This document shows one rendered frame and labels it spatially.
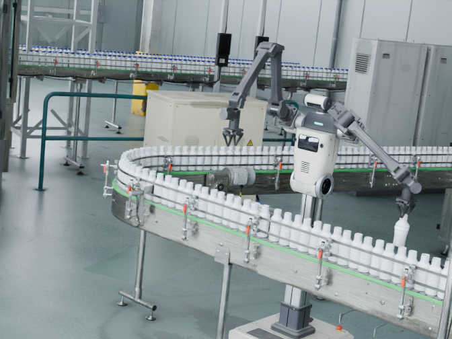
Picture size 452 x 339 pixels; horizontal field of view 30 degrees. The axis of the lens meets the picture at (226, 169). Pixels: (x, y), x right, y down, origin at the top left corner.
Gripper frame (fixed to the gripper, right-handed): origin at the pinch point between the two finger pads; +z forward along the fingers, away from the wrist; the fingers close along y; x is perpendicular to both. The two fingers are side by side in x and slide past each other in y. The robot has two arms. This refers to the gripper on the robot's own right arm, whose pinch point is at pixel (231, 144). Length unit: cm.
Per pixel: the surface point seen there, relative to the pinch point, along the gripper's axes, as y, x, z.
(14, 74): -174, -454, 27
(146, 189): 22, -40, 33
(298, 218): 16, 62, 24
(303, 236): 19, 68, 31
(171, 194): 18.3, -24.3, 32.4
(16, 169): -215, -498, 143
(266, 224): 16, 43, 33
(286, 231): 18, 57, 32
